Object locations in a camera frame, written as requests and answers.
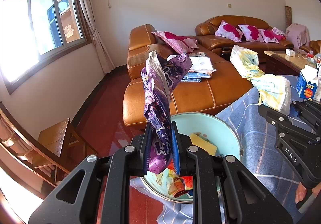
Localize yellow sponge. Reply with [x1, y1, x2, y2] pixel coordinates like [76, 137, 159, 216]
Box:
[190, 133, 217, 156]

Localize gold clear wrapper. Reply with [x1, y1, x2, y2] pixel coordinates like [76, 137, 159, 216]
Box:
[155, 168, 193, 198]

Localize pale yellow plastic bag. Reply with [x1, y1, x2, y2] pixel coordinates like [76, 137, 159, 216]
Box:
[230, 45, 291, 115]

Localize purple snack wrapper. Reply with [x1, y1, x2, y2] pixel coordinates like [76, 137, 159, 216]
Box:
[141, 51, 192, 174]

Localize light blue trash bucket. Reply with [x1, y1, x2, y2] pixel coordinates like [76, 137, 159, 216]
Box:
[141, 113, 243, 204]

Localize person's right hand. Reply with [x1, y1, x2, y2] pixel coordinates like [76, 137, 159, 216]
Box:
[295, 182, 321, 204]

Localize white tall milk carton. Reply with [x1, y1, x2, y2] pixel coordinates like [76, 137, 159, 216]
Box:
[313, 64, 321, 102]

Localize blue plaid tablecloth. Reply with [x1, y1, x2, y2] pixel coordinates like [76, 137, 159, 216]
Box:
[131, 87, 303, 223]

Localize blue Look milk carton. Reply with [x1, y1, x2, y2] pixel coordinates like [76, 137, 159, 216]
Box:
[296, 65, 318, 100]

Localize brown leather chaise sofa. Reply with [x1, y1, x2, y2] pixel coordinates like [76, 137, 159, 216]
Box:
[123, 24, 253, 130]

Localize folded blue striped cloth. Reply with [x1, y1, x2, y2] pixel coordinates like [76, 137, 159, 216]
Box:
[181, 72, 211, 83]

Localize folded white cloth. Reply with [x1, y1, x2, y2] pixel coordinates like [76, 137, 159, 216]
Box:
[189, 56, 216, 75]

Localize wooden coffee table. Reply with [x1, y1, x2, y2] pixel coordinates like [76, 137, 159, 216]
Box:
[264, 51, 316, 76]

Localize white tissue box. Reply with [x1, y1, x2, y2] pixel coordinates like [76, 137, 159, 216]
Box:
[286, 49, 296, 57]

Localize pink floral pillow on chaise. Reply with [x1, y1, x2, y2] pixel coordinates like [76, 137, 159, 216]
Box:
[152, 31, 199, 54]

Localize wooden chair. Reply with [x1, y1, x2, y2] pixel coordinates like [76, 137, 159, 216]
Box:
[1, 103, 97, 188]

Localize brown leather armchair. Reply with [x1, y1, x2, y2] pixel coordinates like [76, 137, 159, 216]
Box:
[300, 40, 321, 55]

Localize pink cloth covered object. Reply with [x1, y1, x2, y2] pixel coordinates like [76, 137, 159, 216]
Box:
[286, 23, 310, 51]

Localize pink floral pillow right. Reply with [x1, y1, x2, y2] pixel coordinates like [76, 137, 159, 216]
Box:
[258, 29, 279, 44]

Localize brown leather three-seat sofa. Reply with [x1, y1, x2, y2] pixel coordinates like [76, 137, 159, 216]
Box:
[195, 15, 294, 63]

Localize pink floral pillow middle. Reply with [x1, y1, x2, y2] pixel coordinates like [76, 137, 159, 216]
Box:
[238, 25, 264, 43]

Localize pink floral pillow left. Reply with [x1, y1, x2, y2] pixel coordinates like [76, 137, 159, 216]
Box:
[214, 20, 243, 43]

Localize beige curtain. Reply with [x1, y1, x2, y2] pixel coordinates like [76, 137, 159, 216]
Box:
[79, 0, 115, 74]

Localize window with white frame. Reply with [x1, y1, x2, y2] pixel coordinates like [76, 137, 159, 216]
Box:
[1, 0, 91, 94]

